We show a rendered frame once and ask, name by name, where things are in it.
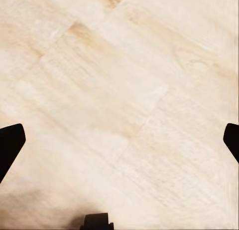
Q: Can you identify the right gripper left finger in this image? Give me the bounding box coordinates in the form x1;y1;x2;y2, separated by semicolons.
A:
0;123;26;183

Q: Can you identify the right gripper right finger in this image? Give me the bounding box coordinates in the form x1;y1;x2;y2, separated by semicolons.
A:
223;123;239;163

